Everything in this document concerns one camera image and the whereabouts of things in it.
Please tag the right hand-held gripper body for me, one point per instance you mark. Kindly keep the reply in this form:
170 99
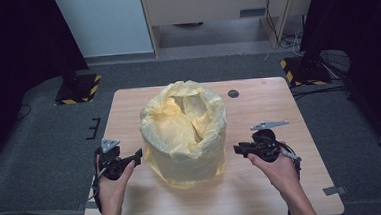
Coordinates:
266 146

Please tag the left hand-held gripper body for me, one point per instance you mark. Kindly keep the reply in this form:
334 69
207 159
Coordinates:
110 162

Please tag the yellow plastic trash bag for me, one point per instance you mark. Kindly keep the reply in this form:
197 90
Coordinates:
183 134

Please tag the person's left hand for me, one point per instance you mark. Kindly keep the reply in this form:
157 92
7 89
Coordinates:
112 192

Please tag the person's right hand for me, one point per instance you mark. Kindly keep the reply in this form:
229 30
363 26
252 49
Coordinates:
281 173

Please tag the round grey table grommet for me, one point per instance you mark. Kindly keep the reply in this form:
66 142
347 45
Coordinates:
233 93

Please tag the black stand base striped edge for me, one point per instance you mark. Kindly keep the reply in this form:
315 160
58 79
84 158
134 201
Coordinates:
305 72
77 89

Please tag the grey floor tape strip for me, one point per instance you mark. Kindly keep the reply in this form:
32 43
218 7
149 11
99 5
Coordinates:
34 213

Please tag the black curtain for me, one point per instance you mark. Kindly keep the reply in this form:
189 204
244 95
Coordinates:
15 64
365 43

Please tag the white cabinet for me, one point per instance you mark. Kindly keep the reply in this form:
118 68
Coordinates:
106 22

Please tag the light wooden desk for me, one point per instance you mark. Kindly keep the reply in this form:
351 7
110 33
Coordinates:
205 4

